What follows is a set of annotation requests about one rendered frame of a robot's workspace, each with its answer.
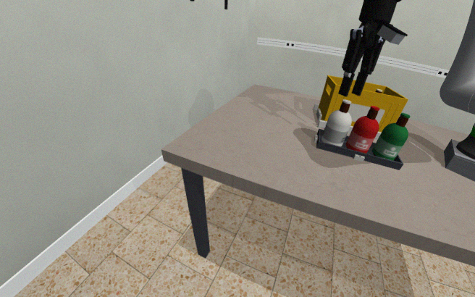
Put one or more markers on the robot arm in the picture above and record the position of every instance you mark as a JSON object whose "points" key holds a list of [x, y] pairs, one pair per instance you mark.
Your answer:
{"points": [[458, 88]]}

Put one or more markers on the green bottle with white label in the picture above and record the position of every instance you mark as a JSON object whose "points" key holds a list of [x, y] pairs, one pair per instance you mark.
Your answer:
{"points": [[392, 138]]}

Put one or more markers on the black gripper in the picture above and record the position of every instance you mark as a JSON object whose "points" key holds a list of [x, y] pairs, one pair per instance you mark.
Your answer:
{"points": [[369, 46]]}

